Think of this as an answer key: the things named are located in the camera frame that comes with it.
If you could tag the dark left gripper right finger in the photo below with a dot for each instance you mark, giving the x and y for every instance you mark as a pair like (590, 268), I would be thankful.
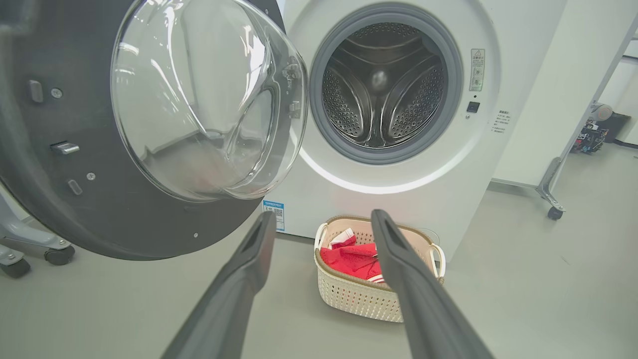
(418, 299)

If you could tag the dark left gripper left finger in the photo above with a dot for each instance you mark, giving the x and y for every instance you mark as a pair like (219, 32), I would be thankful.
(234, 309)

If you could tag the red garment white striped collar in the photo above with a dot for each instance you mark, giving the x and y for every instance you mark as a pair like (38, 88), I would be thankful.
(366, 249)

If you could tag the black-rimmed glass washer door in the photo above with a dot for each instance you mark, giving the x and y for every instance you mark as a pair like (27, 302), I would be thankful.
(124, 224)

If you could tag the cream perforated laundry basket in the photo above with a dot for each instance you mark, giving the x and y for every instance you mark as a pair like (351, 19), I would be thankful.
(349, 299)

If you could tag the white front-load washing machine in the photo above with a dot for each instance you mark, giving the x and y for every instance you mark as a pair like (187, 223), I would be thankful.
(438, 189)

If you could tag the blue energy label sticker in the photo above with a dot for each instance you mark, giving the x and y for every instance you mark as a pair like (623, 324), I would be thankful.
(273, 215)

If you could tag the black caster wheel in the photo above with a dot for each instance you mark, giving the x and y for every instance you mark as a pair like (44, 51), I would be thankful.
(60, 255)
(555, 213)
(15, 268)

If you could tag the small printed text sticker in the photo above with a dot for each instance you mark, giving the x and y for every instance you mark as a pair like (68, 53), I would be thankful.
(501, 122)

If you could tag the white partition panel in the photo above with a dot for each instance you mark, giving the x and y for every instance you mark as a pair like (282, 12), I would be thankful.
(543, 99)

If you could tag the colourful electronics pile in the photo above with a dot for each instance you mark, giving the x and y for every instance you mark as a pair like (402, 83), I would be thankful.
(590, 138)

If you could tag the grey warning label sticker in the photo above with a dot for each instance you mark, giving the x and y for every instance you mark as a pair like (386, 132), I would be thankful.
(477, 70)

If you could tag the grey round device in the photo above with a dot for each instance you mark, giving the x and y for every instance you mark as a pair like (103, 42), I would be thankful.
(601, 112)

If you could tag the black box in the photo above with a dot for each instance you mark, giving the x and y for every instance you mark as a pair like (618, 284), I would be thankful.
(618, 127)

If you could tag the silver metal frame leg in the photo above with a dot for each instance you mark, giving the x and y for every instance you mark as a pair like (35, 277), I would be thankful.
(548, 179)

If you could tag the grey cart leg frame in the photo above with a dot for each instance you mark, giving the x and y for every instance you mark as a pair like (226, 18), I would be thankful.
(25, 234)

